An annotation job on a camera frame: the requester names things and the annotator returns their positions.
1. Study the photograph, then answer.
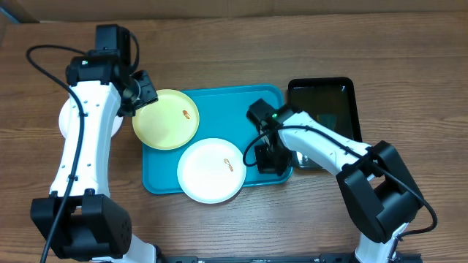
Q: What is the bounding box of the white plate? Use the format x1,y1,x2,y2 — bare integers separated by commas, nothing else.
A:
58,99,124,138
177,138,246,205

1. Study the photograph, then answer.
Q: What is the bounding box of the green yellow sponge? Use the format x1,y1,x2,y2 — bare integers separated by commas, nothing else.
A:
317,113,339,130

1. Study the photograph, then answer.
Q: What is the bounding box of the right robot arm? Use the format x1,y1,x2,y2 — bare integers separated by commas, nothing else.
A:
246,99,423,262

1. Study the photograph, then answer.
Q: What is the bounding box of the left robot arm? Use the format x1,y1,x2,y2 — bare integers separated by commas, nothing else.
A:
30,24,159,262

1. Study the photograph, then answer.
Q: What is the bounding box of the teal plastic tray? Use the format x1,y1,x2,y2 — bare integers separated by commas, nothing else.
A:
142,84,284,195

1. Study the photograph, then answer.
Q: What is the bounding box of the black water tray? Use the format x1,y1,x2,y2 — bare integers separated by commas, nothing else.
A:
287,76,364,170

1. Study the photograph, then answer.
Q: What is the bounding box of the yellow-green plate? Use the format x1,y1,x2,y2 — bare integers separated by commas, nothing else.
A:
132,89,200,150

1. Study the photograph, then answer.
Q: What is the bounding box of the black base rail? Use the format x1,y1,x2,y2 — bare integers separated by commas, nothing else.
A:
156,251,424,263

